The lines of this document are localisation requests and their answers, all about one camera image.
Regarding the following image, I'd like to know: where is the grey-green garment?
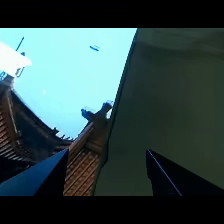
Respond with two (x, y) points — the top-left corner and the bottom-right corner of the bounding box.
(93, 27), (224, 197)

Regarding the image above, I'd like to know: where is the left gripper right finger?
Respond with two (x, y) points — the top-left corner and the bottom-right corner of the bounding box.
(145, 148), (224, 197)

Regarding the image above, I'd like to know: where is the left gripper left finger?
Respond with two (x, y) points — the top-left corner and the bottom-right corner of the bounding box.
(0, 148), (70, 197)

